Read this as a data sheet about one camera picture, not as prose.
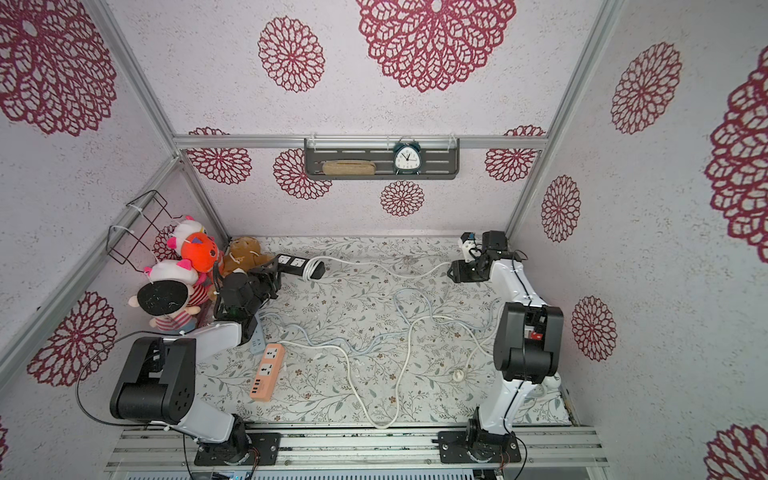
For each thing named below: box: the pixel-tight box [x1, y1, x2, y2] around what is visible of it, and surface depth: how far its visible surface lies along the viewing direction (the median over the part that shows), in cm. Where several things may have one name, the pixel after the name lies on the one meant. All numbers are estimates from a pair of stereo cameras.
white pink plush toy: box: [167, 215, 203, 255], surface depth 97 cm
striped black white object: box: [276, 253, 326, 280], surface depth 89 cm
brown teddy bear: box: [222, 236, 277, 276], surface depth 108 cm
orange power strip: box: [250, 343, 284, 402], surface depth 85 cm
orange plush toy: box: [181, 232, 219, 272], surface depth 89 cm
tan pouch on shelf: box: [322, 160, 377, 176], surface depth 90 cm
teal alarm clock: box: [393, 136, 422, 176], surface depth 92 cm
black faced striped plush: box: [128, 259, 209, 331], surface depth 83 cm
